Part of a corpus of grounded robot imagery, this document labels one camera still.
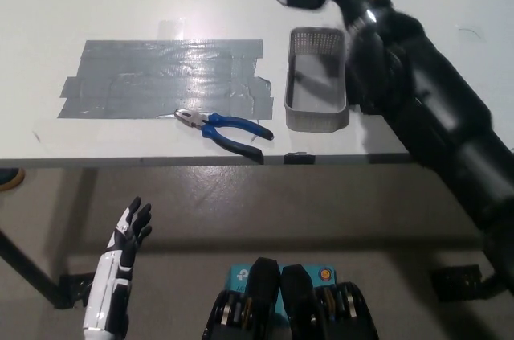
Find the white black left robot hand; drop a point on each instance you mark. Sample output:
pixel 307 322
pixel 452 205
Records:
pixel 106 292

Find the black robot torso blocks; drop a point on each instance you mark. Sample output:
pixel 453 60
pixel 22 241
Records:
pixel 265 308

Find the black diagonal table leg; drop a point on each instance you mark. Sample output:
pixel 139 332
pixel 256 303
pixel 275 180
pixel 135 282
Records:
pixel 28 265

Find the teal cardboard box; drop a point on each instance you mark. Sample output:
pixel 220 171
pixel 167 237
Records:
pixel 239 275

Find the grey perforated plastic basket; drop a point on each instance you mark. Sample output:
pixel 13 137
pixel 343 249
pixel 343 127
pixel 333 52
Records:
pixel 313 117

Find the round brown black disc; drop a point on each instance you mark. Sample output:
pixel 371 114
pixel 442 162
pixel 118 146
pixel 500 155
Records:
pixel 10 181

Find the grey duct tape patch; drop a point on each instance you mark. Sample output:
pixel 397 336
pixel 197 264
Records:
pixel 152 79

